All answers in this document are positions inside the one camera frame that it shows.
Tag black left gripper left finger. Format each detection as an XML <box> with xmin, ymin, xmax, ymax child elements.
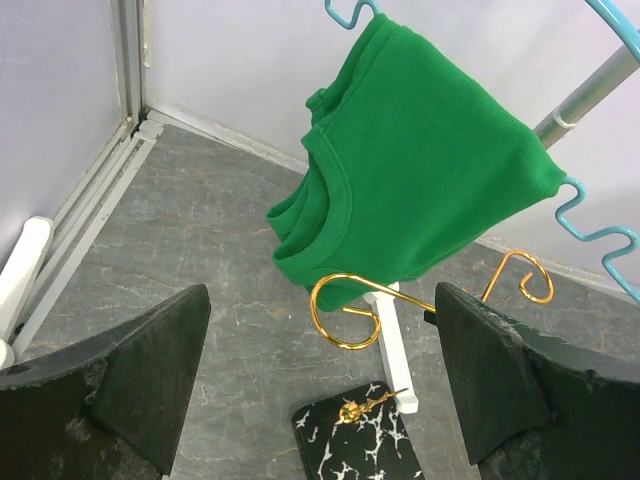
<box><xmin>1</xmin><ymin>284</ymin><xmax>211</xmax><ymax>479</ymax></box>

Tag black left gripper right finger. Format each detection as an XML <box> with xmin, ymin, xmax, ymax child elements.
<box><xmin>433</xmin><ymin>283</ymin><xmax>639</xmax><ymax>479</ymax></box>

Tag gold wine glass rack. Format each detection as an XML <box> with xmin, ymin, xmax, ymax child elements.
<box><xmin>291</xmin><ymin>250</ymin><xmax>555</xmax><ymax>480</ymax></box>

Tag green cloth on hanger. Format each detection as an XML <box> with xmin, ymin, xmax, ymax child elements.
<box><xmin>267</xmin><ymin>14</ymin><xmax>565</xmax><ymax>288</ymax></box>

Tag teal wire clothes hanger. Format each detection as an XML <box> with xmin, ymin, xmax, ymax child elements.
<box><xmin>324</xmin><ymin>0</ymin><xmax>640</xmax><ymax>305</ymax></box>

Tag silver white clothes rail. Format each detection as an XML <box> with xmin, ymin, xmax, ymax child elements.
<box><xmin>0</xmin><ymin>36</ymin><xmax>640</xmax><ymax>415</ymax></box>

